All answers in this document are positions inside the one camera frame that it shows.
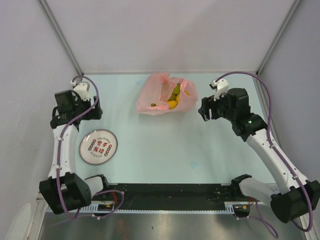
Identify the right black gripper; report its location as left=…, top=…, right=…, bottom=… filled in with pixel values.
left=197, top=89, right=236, bottom=122

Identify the green fake pear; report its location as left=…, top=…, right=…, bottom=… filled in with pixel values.
left=172, top=83, right=181, bottom=95

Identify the round printed plate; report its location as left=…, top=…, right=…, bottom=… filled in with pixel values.
left=79, top=129, right=118, bottom=165

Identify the pink plastic bag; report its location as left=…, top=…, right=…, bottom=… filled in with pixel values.
left=135, top=73, right=198, bottom=116

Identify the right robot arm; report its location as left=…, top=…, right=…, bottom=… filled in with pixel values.
left=198, top=88, right=320, bottom=223

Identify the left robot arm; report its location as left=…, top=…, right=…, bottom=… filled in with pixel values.
left=39, top=90, right=111, bottom=215

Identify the yellow fake banana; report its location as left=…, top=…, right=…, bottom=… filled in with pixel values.
left=166, top=100, right=178, bottom=110

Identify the yellow fake starfruit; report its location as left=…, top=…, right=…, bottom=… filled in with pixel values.
left=167, top=93, right=180, bottom=102

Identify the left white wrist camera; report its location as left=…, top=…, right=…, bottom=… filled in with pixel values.
left=70, top=80, right=90, bottom=102

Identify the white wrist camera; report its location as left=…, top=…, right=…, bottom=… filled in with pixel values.
left=209, top=78, right=229, bottom=101
left=70, top=80, right=90, bottom=102

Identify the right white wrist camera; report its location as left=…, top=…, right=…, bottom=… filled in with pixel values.
left=209, top=78, right=229, bottom=101

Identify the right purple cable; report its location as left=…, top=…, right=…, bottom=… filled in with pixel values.
left=214, top=71, right=315, bottom=238

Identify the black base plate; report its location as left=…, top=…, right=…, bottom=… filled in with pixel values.
left=89, top=182, right=261, bottom=211

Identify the white slotted cable duct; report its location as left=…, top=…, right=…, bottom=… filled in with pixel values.
left=46, top=202, right=237, bottom=215

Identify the aluminium frame rail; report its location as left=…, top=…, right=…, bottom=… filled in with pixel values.
left=36, top=182, right=307, bottom=204

